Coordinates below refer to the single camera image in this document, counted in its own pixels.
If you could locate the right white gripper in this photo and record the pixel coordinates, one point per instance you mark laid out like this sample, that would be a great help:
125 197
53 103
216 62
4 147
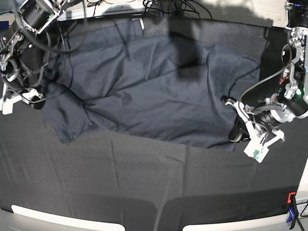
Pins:
28 95

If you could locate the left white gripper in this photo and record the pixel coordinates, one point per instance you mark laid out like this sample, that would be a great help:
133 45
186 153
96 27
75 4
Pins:
249 126

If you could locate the dark navy t-shirt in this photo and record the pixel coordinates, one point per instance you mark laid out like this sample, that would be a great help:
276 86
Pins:
164 87

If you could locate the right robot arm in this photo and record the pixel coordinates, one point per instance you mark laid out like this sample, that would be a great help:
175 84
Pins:
32 19

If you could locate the red blue clamp near right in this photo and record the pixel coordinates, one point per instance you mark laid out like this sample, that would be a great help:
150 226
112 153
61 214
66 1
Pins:
292 210

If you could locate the black table cover cloth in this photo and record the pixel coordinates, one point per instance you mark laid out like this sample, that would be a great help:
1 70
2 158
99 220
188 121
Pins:
146 184

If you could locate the white tag on cloth edge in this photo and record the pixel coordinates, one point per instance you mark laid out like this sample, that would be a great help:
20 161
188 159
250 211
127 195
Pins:
140 21

